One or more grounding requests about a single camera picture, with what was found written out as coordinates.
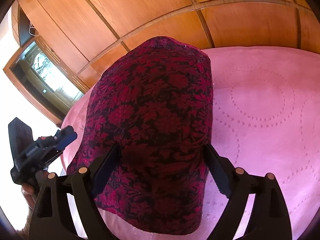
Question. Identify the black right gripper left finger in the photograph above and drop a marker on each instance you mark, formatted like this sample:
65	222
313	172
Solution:
62	197

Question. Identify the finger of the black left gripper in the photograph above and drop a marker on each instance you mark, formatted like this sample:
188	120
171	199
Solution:
64	137

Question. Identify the dark red floral garment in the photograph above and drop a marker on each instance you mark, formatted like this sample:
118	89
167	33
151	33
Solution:
156	102

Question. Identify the person's left hand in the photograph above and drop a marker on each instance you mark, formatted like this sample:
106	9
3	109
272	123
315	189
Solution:
29	195

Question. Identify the wooden panelled wardrobe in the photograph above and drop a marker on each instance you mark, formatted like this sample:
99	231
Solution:
84	37

